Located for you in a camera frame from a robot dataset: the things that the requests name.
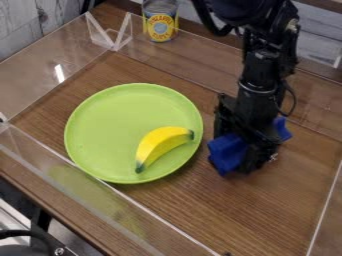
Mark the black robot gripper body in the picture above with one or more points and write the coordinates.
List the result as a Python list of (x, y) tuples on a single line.
[(255, 106)]

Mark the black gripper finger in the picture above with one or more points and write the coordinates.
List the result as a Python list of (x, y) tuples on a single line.
[(262, 147), (226, 123)]

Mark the blue plastic block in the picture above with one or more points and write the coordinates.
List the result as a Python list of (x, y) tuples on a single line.
[(227, 148)]

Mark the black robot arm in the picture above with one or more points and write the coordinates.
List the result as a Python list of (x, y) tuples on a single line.
[(270, 37)]

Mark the green plate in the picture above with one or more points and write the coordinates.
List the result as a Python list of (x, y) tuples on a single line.
[(111, 120)]

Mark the yellow toy banana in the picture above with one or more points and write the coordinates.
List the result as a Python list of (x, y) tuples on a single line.
[(158, 143)]

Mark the yellow labelled tin can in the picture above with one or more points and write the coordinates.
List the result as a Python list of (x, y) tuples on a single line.
[(160, 19)]

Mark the black metal stand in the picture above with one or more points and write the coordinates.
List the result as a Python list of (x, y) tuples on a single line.
[(27, 241)]

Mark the clear acrylic front wall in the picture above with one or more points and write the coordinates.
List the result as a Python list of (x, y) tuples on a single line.
[(99, 213)]

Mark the clear acrylic corner bracket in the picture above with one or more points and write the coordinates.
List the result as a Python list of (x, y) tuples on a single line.
[(110, 38)]

